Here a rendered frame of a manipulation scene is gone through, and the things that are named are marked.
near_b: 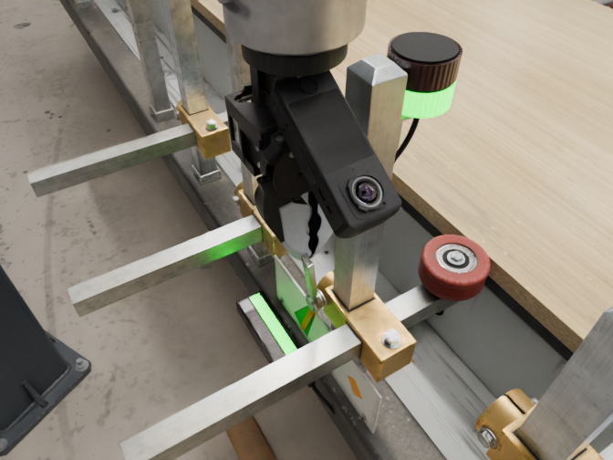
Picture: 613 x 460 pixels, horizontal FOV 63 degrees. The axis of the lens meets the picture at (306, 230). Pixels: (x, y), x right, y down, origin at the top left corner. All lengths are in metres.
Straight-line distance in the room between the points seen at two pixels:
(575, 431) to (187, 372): 1.30
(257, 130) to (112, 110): 2.36
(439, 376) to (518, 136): 0.40
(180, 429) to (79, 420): 1.07
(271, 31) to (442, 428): 0.65
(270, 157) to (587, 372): 0.24
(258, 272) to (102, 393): 0.87
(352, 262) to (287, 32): 0.29
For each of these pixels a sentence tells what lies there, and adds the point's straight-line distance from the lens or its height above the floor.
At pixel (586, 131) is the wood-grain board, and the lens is 0.91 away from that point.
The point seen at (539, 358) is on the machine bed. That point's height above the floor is 0.77.
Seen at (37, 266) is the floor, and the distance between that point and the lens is 2.01.
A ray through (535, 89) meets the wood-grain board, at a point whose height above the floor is 0.90.
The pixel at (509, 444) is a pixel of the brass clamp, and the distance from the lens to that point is 0.45.
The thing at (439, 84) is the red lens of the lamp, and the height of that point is 1.15.
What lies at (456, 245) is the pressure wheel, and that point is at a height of 0.91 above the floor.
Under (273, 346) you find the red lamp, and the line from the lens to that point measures 0.77.
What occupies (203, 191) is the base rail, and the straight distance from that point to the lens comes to 1.01.
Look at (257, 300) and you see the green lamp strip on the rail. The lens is 0.82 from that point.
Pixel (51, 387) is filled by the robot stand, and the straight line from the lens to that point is 1.66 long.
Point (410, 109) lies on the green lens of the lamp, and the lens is 0.44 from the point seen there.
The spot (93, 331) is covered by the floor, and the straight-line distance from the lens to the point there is 1.75.
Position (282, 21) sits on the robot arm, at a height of 1.24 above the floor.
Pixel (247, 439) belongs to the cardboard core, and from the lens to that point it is 1.38.
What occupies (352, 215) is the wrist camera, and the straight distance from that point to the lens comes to 0.32.
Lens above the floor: 1.36
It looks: 46 degrees down
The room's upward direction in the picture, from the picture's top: straight up
